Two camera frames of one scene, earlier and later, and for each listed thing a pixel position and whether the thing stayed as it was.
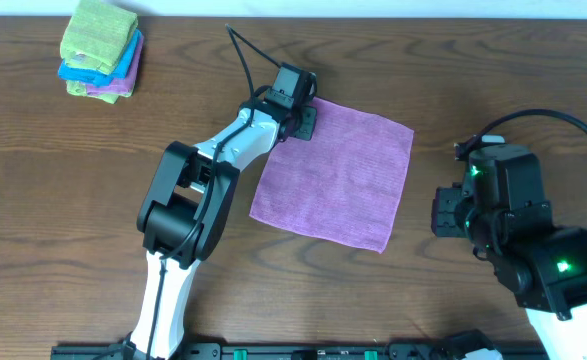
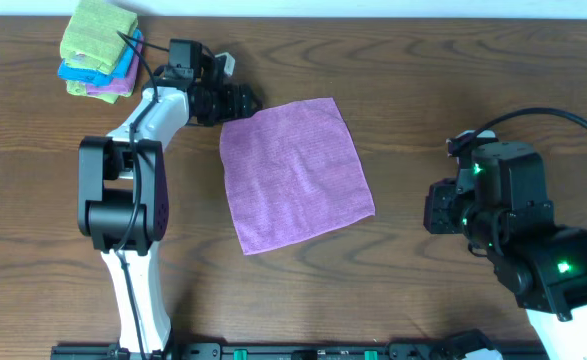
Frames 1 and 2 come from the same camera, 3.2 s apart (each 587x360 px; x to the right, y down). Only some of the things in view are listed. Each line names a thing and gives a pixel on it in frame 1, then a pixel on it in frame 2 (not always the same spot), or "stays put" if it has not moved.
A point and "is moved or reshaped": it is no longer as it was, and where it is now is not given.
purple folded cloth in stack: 122,85 stays put
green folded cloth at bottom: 78,88 stays put
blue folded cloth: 71,73 stays put
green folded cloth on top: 98,36 stays put
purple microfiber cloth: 344,186 is moved or reshaped
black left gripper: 306,123 to 243,101
